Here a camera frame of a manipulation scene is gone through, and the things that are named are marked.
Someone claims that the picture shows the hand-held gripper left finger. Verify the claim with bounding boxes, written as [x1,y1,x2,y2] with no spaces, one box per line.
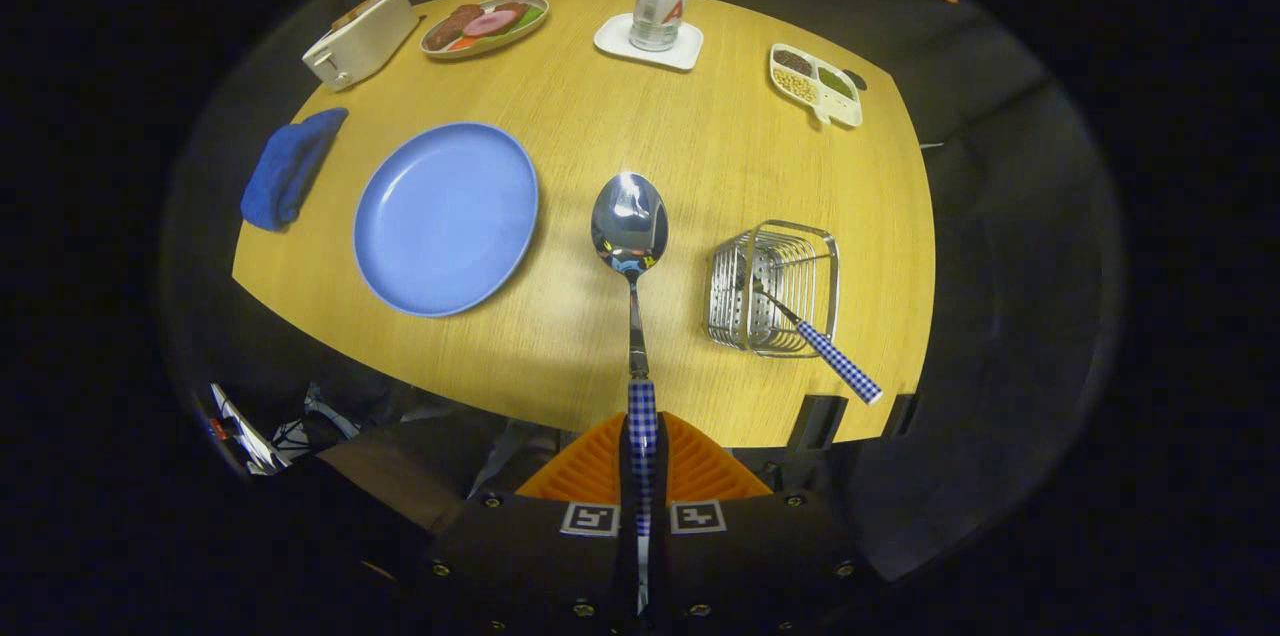
[410,411,644,636]

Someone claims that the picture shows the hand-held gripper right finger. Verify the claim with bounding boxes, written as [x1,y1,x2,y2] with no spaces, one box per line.
[645,411,881,636]

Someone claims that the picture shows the fork with checkered handle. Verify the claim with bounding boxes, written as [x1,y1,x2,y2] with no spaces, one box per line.
[740,266,885,407]

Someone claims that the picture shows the spoon with checkered handle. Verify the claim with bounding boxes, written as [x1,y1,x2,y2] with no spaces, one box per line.
[590,172,670,557]

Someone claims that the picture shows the black table clamp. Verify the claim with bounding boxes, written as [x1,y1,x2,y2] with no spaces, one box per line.
[882,393,919,439]

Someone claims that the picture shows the white-edged screen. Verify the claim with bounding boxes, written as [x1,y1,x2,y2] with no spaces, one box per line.
[208,382,291,477]

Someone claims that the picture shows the blue round plate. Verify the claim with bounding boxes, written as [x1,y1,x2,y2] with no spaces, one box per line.
[352,122,540,319]

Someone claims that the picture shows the white divided bean dish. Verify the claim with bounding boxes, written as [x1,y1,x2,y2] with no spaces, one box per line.
[768,43,864,129]

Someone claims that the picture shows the blue folded towel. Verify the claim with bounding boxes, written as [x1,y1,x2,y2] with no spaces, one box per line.
[240,108,350,233]

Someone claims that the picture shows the beige oval food plate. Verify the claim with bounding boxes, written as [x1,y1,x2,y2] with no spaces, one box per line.
[420,0,551,60]

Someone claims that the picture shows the white square coaster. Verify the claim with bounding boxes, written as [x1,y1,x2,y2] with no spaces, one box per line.
[593,12,704,72]

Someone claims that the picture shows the white toaster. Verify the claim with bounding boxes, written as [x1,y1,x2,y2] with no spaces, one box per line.
[302,0,421,93]

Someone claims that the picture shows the white drink bottle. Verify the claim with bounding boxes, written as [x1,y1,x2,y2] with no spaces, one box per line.
[629,0,697,53]

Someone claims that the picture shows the toast slice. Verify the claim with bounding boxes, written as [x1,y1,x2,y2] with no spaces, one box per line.
[330,0,389,29]

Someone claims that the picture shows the metal wire cutlery holder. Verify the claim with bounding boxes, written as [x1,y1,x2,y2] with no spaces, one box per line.
[707,220,841,359]

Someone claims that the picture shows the black cables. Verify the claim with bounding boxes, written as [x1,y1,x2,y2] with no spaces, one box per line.
[270,386,361,457]

